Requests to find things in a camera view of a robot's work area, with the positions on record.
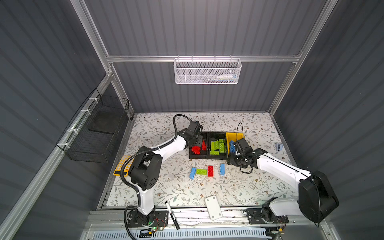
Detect blue lego brick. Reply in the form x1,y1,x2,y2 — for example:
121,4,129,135
229,141,236,153

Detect red lego row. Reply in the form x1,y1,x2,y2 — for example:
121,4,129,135
191,146,201,155
207,166,214,178

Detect red lego brick small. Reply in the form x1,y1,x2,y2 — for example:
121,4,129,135
202,140,207,151

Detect blue lego row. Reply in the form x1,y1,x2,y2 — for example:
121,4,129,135
189,168,197,180
220,164,226,176

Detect green lego row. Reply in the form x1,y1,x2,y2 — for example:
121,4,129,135
219,143,226,153
210,151,220,156
196,169,208,176
213,140,220,151

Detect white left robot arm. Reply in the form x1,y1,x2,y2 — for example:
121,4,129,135
120,114,203,240

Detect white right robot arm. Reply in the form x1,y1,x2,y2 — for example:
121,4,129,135
227,138,340,224

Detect black bin left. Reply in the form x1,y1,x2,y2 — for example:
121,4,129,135
189,132,209,159

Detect black bin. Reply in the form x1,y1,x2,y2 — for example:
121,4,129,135
189,132,209,159
208,132,228,160

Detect black bin middle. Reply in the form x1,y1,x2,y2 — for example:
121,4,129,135
208,132,228,160

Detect yellow plastic bin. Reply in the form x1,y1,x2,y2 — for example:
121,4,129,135
226,132,245,157

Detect light blue stapler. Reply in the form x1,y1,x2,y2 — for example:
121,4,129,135
276,143,284,152

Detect white plastic plate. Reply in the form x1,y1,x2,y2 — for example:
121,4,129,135
205,196,223,221

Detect white tube in basket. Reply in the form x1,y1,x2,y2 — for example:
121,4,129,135
216,74,238,81

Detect black marker pen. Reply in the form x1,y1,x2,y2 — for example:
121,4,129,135
165,201,180,230

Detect yellow calculator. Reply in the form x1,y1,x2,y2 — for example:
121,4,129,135
113,155,133,177

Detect white wire basket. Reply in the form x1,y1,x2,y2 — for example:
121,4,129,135
173,57,242,85

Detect black wire basket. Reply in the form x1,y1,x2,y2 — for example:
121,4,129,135
57,90,130,164

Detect aluminium rail base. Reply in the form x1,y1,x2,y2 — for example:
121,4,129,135
80,206,336,240

